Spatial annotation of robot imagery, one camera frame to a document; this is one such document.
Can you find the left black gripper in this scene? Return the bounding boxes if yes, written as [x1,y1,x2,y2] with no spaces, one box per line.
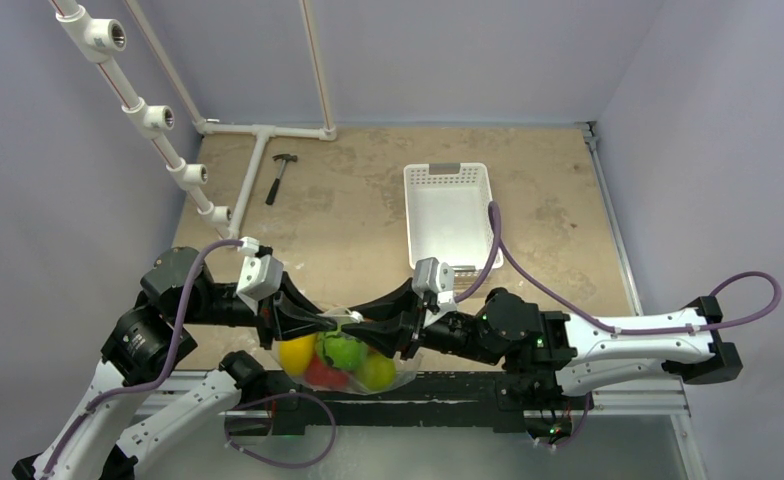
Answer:
[178,268,339,348]

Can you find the yellow mango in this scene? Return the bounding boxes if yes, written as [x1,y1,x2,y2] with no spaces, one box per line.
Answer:
[278,334,317,377]

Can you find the green pear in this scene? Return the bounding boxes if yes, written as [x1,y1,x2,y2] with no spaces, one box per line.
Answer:
[354,353,397,391]

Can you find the green watermelon toy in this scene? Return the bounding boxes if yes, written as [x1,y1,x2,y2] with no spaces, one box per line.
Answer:
[315,332,368,372]

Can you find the clear zip top bag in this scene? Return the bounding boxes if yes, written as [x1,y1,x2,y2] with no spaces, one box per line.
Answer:
[272,307,423,395]

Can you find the red apple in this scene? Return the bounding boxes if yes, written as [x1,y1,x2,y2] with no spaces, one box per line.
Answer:
[303,356,349,391]

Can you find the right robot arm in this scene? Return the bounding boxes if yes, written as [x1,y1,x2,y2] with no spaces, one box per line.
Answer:
[342,288,743,407]

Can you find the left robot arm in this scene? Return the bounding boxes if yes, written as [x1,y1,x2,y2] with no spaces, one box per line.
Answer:
[12,238,337,479]

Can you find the black base bar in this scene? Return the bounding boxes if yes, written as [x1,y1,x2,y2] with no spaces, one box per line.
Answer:
[225,352,594,441]

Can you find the small black hammer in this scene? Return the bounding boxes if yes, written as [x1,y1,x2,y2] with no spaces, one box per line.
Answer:
[265,153,299,206]

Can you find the white plastic basket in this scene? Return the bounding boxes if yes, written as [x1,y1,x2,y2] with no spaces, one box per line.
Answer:
[403,162,493,276]

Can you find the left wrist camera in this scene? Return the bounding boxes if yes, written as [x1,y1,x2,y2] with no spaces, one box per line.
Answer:
[236,237,284,314]

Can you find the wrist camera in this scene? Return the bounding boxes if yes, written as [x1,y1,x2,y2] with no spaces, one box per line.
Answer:
[411,257,457,313]
[236,237,284,314]

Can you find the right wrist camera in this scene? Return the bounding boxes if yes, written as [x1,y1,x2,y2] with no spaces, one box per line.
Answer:
[411,257,457,313]

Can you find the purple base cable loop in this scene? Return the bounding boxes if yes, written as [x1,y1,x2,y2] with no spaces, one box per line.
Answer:
[223,390,337,470]

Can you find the aluminium rail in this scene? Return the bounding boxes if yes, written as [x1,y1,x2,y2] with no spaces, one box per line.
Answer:
[575,121,707,479]

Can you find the white pvc pipe frame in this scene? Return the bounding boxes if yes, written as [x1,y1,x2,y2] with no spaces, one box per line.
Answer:
[50,1,338,239]

